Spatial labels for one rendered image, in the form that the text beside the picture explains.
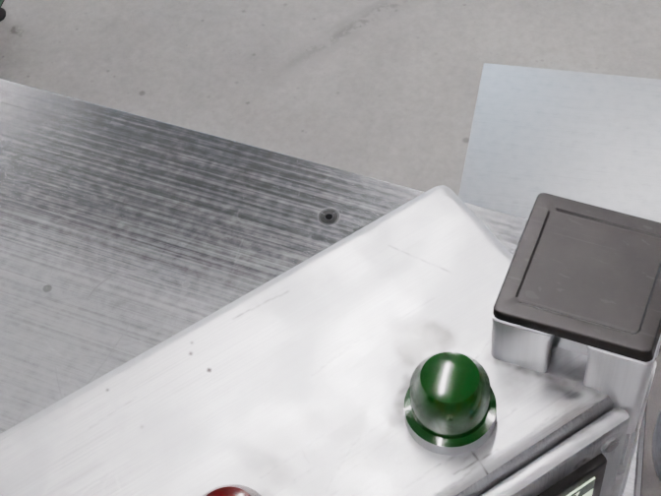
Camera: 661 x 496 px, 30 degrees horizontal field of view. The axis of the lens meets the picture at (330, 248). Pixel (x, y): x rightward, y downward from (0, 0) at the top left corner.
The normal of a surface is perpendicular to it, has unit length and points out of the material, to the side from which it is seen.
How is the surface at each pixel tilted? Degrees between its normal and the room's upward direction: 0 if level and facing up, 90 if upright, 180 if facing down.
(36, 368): 0
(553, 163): 0
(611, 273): 0
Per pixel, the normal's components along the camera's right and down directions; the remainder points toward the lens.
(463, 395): 0.03, -0.39
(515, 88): -0.08, -0.59
